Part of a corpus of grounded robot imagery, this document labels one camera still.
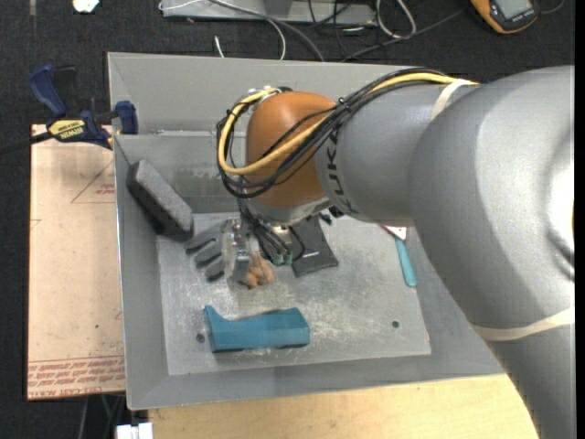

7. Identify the orange toy figure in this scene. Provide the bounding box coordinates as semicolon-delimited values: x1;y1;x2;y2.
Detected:
244;252;277;291

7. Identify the grey metal bin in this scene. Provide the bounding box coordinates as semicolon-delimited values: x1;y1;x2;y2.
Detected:
107;51;507;412

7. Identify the dark grey foam block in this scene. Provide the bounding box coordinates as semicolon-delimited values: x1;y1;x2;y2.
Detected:
125;159;196;241

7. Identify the brown cardboard board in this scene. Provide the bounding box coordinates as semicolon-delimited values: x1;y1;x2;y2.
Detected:
27;123;127;402

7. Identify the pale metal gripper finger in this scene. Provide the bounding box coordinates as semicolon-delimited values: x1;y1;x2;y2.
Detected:
221;219;239;265
233;252;251;284

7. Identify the dark grey flat block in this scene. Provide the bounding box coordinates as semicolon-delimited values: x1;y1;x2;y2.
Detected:
289;219;340;278

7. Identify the blue foam block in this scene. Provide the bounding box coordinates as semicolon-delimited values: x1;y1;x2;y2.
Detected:
203;305;312;354

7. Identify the teal handled tool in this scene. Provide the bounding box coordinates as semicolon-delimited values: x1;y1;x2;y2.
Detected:
382;224;419;289

